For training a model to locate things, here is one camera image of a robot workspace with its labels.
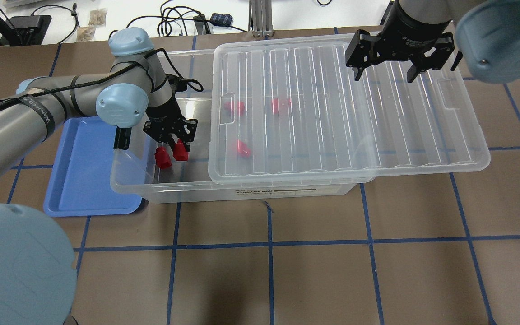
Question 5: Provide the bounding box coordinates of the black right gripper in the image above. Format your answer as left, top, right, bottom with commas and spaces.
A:
345, 0, 455, 83

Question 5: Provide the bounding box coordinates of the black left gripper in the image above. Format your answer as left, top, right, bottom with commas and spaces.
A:
143, 97, 198, 153

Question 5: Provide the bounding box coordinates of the red block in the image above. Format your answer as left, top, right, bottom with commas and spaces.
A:
154, 146, 172, 169
172, 139, 189, 161

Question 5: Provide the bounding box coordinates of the clear plastic box lid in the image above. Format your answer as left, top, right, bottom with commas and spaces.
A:
208, 34, 491, 186

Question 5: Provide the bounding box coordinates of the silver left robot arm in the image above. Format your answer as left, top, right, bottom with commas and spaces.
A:
0, 27, 197, 325

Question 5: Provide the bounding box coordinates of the clear plastic storage box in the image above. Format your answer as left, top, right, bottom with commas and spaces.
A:
110, 46, 376, 203

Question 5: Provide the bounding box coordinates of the red block box centre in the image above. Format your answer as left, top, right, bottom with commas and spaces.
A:
236, 140, 252, 158

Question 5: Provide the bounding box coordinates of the black power adapter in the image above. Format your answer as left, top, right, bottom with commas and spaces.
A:
379, 8, 390, 25

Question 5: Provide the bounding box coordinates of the blue plastic tray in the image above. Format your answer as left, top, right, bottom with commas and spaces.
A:
43, 117, 142, 217

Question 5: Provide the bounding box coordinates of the bag of small parts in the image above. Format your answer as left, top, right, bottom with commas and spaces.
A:
76, 25, 96, 42
88, 8, 107, 27

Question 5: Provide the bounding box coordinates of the black box handle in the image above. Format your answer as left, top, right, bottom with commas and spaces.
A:
113, 127, 132, 150

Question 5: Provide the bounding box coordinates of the aluminium frame post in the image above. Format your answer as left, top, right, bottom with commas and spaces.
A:
248, 0, 274, 37

